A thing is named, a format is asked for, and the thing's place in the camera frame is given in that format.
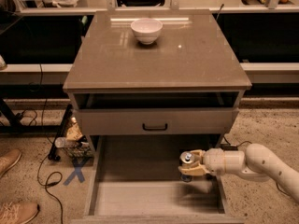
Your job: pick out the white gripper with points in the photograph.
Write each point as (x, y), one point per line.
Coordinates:
(214, 161)

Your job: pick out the silver blue redbull can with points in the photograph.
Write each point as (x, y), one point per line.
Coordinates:
(186, 160)

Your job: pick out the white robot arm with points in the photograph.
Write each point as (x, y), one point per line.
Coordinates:
(256, 163)

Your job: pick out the closed top drawer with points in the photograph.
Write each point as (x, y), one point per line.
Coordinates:
(180, 121)

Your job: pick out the open middle drawer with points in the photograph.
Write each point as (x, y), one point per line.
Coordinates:
(135, 180)

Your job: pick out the grey drawer cabinet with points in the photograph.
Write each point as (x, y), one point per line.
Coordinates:
(190, 65)

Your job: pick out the black foot pedal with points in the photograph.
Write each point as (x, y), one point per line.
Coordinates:
(228, 147)

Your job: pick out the white ceramic bowl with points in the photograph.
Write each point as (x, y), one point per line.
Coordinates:
(146, 30)

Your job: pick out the upper tan shoe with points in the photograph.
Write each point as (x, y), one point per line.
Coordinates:
(8, 160)

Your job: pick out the lower tan sneaker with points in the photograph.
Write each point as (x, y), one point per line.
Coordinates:
(18, 213)

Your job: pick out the black drawer handle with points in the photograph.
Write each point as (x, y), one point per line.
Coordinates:
(161, 128)

